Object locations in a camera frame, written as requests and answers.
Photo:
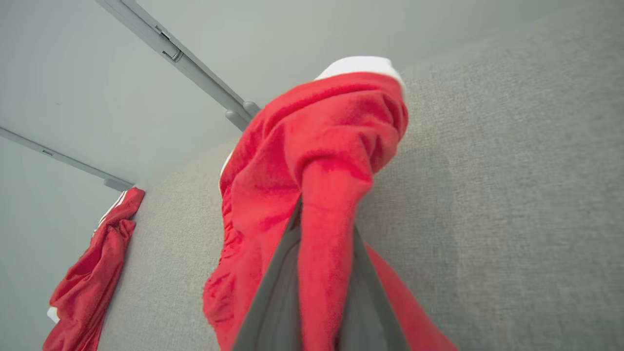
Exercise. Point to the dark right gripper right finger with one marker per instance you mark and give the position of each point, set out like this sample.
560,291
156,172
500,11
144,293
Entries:
370,317

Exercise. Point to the grey fabric sofa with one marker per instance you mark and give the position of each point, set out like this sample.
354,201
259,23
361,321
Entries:
487,195

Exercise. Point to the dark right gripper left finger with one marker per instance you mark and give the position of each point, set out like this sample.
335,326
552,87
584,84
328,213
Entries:
275,312

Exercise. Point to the red shorts white side panels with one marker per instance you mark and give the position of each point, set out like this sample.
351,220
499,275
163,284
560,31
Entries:
302,146

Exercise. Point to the grey metal partition post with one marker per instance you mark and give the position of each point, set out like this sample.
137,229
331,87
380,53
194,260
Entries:
63,158
195,66

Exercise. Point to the red polo shirt white trim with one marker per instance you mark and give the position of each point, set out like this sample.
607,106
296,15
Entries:
87,273

